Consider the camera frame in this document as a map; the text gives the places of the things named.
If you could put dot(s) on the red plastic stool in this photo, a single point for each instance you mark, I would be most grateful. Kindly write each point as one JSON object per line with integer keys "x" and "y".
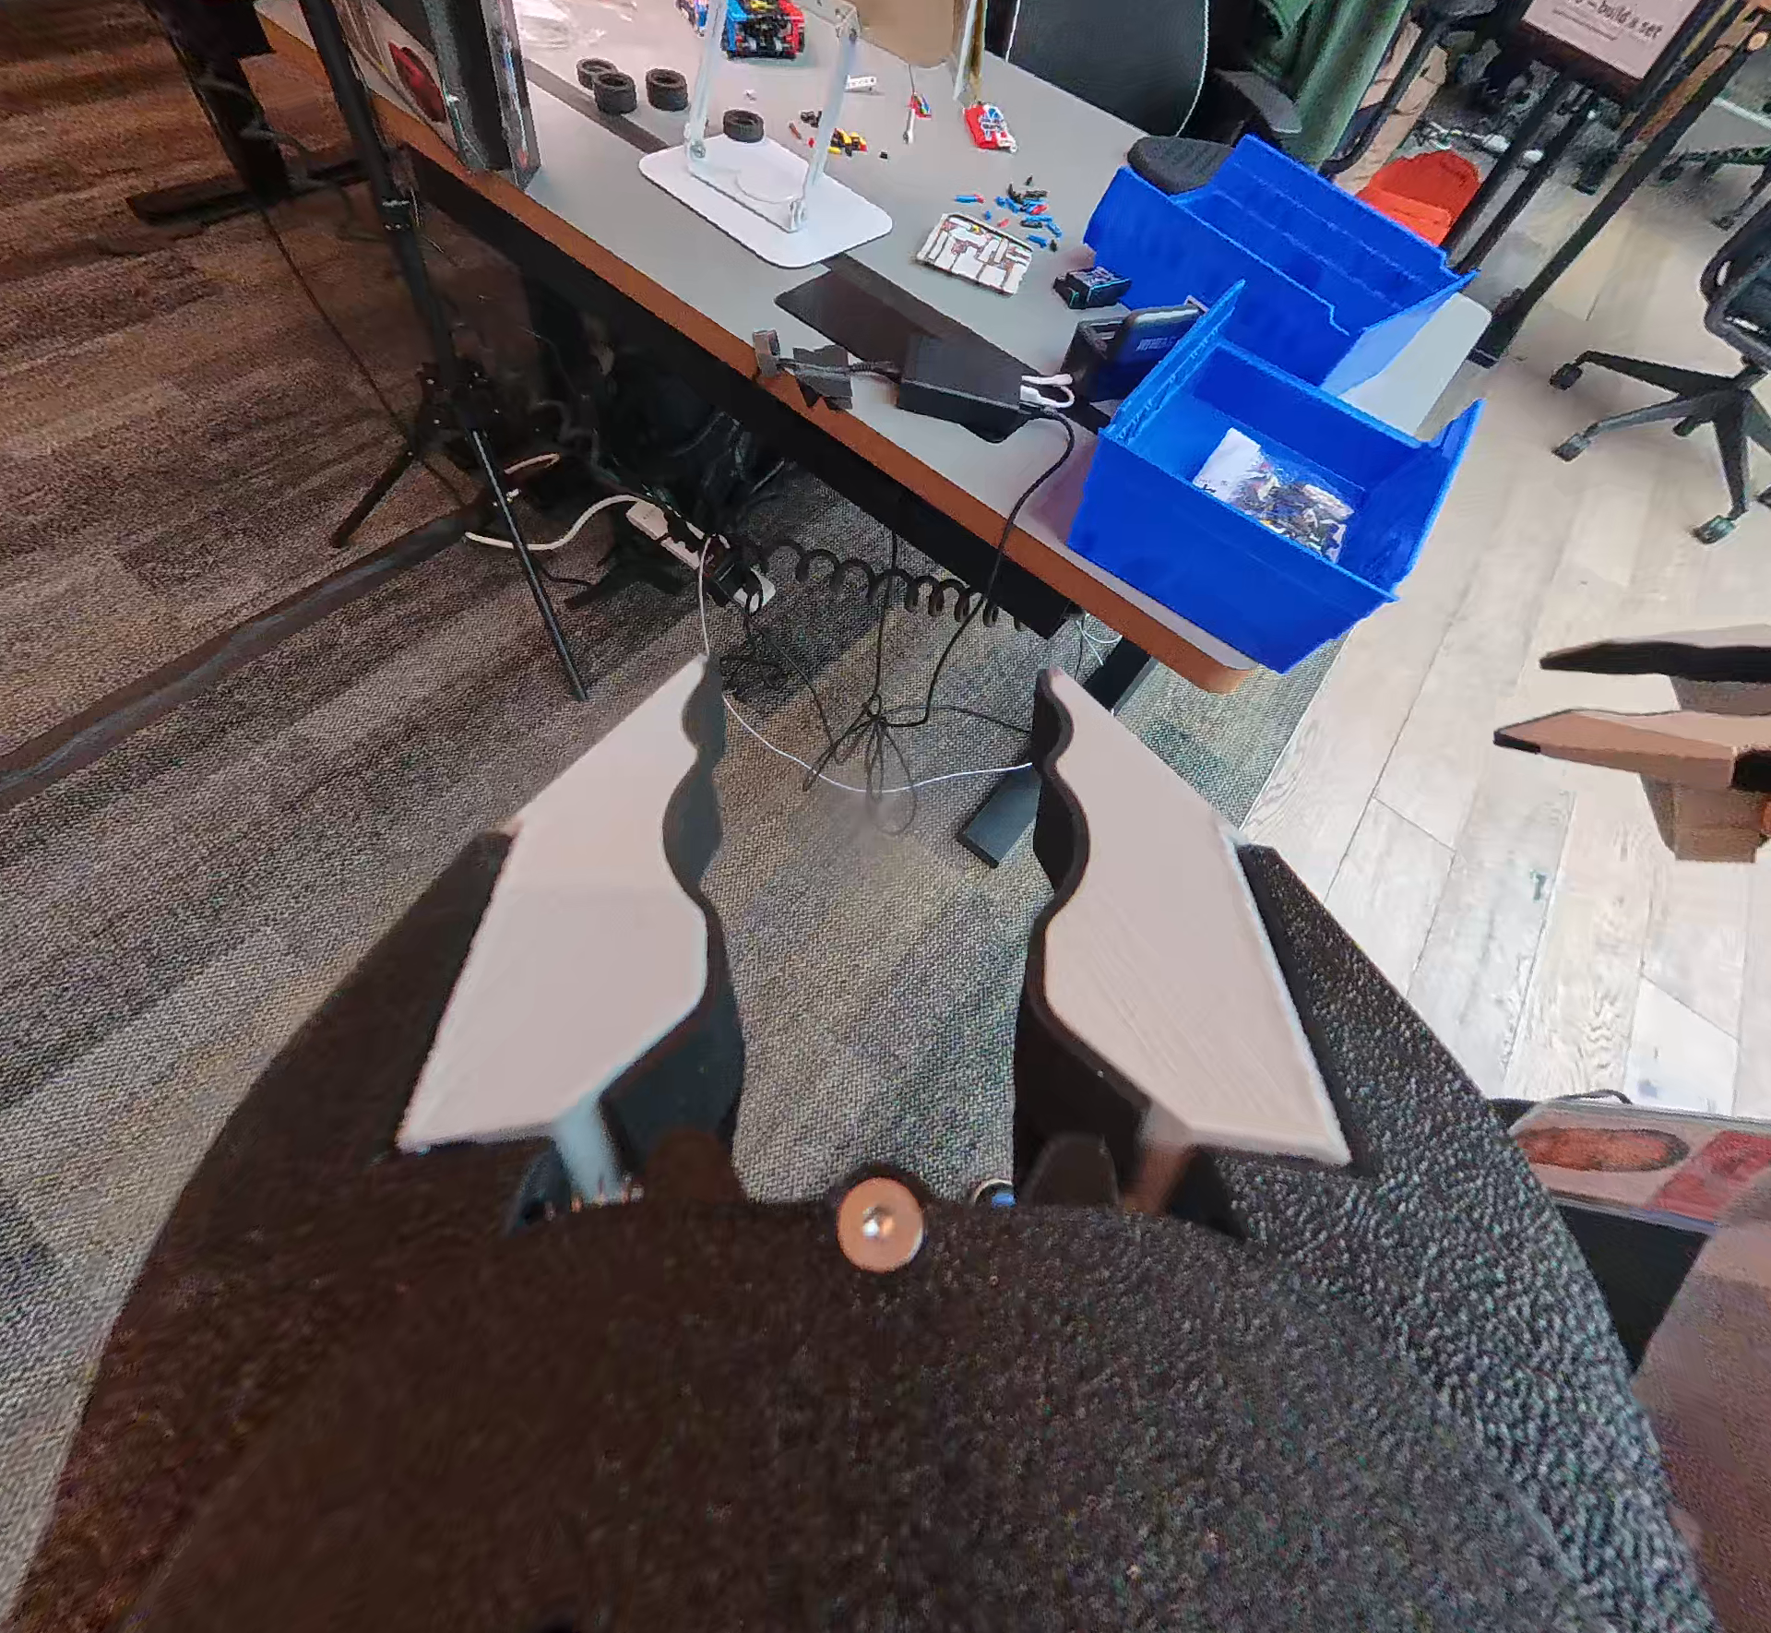
{"x": 1425, "y": 195}

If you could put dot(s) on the black chair armrest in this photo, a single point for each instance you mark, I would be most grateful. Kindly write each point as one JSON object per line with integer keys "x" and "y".
{"x": 1178, "y": 167}

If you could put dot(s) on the pile of small toy pieces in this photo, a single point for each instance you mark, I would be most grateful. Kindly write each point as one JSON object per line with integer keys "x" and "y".
{"x": 844, "y": 139}

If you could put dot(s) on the toy set box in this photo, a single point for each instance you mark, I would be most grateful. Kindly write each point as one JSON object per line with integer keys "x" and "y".
{"x": 416, "y": 31}

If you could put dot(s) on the toy car model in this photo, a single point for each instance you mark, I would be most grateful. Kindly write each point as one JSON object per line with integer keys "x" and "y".
{"x": 759, "y": 23}

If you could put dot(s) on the white power strip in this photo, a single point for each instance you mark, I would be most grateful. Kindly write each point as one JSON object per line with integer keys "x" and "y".
{"x": 691, "y": 549}

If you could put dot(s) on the black battery pack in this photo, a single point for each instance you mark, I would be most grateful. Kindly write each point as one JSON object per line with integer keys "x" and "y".
{"x": 1089, "y": 290}

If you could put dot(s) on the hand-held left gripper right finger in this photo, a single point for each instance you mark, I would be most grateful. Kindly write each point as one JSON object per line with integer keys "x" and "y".
{"x": 1178, "y": 984}

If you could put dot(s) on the blue plastic bin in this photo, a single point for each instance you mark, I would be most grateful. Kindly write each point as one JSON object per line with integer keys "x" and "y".
{"x": 1203, "y": 552}
{"x": 1247, "y": 264}

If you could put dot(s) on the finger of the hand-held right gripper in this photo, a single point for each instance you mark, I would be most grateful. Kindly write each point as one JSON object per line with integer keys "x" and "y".
{"x": 1633, "y": 739}
{"x": 1662, "y": 656}

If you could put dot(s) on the black power adapter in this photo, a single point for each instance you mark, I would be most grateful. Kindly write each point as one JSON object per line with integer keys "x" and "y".
{"x": 963, "y": 388}

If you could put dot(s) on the red and white toy panel assembly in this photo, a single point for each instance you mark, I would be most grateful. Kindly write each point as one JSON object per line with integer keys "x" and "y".
{"x": 990, "y": 129}

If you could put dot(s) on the person's grey patterned sweatshirt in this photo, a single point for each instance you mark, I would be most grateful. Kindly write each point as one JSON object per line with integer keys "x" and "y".
{"x": 1715, "y": 1412}

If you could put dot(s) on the printed flat box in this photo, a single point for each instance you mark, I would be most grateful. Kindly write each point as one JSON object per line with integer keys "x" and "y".
{"x": 1633, "y": 1155}

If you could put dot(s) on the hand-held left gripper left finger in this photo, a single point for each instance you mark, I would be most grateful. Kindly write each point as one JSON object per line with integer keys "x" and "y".
{"x": 569, "y": 970}

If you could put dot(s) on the clear bag of toy pieces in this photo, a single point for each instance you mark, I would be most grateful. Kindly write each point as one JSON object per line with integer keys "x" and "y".
{"x": 1280, "y": 492}

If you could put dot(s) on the scatter of toy pins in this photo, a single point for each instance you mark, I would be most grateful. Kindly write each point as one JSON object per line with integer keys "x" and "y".
{"x": 1012, "y": 212}

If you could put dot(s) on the black tripod stand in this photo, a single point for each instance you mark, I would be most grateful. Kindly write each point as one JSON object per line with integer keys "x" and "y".
{"x": 416, "y": 319}

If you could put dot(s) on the white book stand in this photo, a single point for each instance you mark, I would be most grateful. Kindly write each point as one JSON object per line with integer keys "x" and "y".
{"x": 776, "y": 203}

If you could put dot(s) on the black open case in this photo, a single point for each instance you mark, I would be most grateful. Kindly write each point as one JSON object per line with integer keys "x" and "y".
{"x": 1127, "y": 355}

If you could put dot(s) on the folded sticker sheet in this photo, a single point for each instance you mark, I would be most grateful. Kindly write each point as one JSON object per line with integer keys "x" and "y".
{"x": 973, "y": 255}

